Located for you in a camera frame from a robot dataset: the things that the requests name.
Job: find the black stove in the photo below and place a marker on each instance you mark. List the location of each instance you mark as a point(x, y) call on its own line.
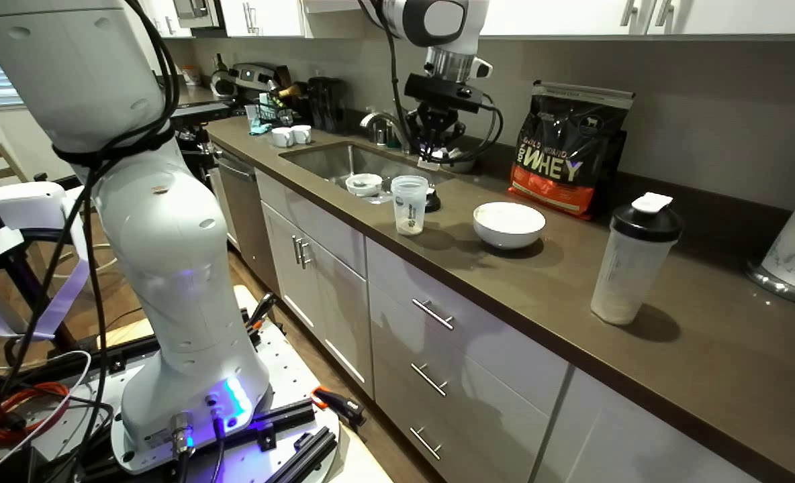
point(205, 124)

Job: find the black orange clamp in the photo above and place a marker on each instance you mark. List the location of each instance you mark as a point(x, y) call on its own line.
point(339, 405)
point(260, 313)

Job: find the chrome sink faucet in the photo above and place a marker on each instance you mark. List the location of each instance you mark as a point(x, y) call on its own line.
point(402, 136)

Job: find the loose black shaker lid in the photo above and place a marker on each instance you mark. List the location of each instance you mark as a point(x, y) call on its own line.
point(433, 206)

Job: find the perforated metal robot table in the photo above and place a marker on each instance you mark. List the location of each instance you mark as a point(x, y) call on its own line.
point(299, 367)

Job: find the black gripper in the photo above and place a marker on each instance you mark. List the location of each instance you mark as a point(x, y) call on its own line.
point(443, 130)

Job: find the white upper kitchen cabinets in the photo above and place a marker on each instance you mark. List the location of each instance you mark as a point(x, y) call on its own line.
point(729, 14)

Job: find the black aluminium rail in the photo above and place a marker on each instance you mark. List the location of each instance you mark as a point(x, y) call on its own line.
point(287, 417)
point(304, 457)

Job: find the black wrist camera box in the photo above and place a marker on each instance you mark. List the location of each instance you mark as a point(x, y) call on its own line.
point(447, 93)

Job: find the light wood board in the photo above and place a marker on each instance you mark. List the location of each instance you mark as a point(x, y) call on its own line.
point(124, 335)

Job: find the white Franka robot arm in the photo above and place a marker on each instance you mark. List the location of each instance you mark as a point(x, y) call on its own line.
point(173, 270)

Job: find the grey lower kitchen cabinets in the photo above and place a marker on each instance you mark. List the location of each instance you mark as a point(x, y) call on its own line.
point(487, 378)

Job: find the small white mug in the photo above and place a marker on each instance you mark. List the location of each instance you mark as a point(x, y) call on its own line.
point(281, 138)
point(302, 136)

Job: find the teal glass jar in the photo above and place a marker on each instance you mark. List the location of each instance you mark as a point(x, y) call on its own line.
point(261, 117)

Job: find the black coffee maker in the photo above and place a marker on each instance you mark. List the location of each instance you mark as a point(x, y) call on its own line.
point(327, 107)

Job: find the clear open shaker bottle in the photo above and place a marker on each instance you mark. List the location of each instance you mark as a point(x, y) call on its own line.
point(409, 219)

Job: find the stainless steel sink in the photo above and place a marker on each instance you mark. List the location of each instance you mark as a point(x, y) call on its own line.
point(327, 163)

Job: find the white ceramic bowl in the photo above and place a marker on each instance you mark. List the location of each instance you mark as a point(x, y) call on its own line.
point(508, 232)

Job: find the black whey protein bag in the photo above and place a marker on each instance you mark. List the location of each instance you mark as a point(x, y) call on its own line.
point(576, 163)

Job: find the stainless dishwasher front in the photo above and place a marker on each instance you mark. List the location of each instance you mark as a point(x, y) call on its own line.
point(247, 217)

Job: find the white round container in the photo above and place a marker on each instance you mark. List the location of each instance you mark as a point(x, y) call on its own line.
point(363, 187)

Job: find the shaker bottle with black lid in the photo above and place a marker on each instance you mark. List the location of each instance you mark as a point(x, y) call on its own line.
point(628, 277)

